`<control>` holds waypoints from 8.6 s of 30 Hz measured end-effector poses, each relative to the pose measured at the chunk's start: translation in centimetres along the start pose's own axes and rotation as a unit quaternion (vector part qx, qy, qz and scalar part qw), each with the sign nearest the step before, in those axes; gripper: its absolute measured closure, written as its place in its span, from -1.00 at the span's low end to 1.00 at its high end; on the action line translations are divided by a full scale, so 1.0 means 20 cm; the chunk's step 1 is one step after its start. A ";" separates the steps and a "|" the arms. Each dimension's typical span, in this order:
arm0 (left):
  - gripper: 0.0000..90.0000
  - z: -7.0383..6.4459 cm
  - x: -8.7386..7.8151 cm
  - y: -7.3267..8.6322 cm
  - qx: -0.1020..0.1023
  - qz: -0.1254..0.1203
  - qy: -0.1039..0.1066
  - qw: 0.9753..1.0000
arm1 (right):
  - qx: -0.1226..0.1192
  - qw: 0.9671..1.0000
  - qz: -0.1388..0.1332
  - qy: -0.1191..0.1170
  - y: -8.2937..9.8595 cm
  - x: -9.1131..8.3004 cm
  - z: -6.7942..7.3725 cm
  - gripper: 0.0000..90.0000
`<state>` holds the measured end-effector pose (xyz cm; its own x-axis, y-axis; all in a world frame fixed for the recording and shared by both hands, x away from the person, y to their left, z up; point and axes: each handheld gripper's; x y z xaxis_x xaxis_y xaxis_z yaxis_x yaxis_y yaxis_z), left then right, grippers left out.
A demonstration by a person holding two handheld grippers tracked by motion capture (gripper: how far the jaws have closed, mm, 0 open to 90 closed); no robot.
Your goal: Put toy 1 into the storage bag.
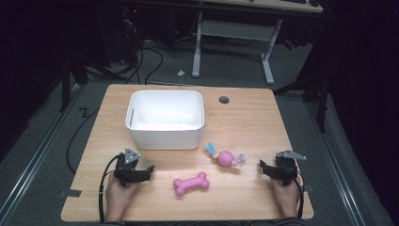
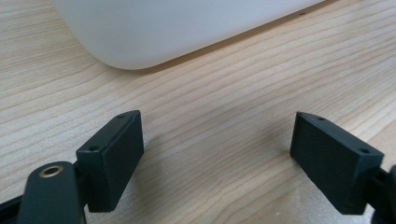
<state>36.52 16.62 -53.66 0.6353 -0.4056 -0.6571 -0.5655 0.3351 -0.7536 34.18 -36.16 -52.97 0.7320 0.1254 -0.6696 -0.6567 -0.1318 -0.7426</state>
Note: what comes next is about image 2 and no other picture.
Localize white plastic bin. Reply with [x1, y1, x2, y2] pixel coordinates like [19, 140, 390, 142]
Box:
[50, 0, 326, 71]

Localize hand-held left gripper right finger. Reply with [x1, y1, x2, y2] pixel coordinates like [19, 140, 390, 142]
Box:
[290, 111, 385, 216]

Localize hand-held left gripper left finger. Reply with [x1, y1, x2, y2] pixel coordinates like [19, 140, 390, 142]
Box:
[75, 109, 146, 214]

